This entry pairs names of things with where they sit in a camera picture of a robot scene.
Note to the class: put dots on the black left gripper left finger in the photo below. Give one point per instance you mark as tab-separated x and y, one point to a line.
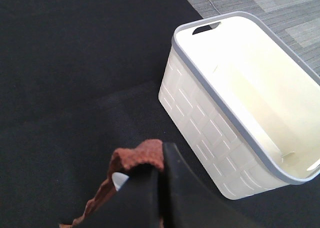
136	204

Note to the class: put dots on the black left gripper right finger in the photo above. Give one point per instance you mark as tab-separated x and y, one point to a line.
189	203

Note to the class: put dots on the brown microfibre towel white tag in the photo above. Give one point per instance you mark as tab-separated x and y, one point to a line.
123	160

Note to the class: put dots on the white plastic basket grey rim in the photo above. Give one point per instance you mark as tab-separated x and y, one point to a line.
247	105

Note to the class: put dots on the black table cloth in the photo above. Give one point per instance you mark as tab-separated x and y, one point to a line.
80	78

